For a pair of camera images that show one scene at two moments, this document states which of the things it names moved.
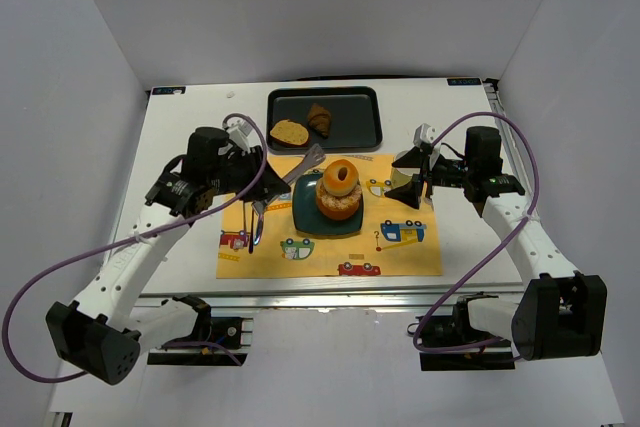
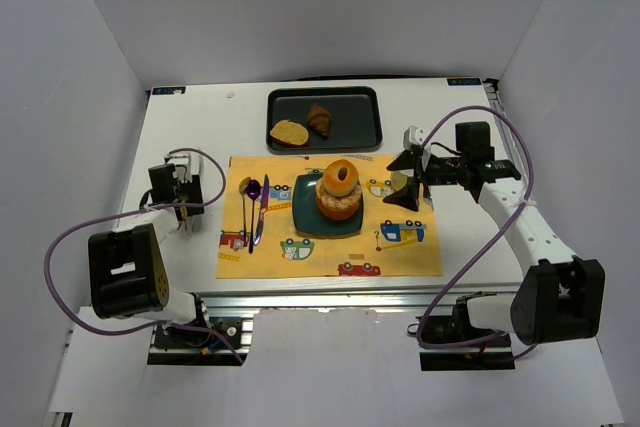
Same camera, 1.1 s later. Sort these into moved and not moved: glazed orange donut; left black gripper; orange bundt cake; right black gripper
Moved: left black gripper
Not moved: glazed orange donut; orange bundt cake; right black gripper
